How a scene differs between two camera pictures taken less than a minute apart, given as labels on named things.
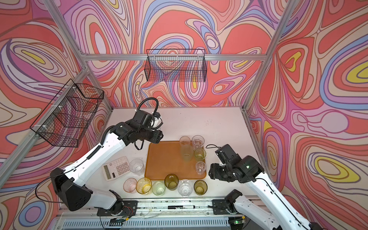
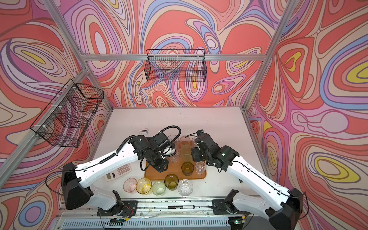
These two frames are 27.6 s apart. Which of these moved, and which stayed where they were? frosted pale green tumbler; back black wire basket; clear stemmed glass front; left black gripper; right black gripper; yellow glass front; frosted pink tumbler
Moved: left black gripper; right black gripper
Stayed: frosted pale green tumbler; frosted pink tumbler; yellow glass front; back black wire basket; clear stemmed glass front
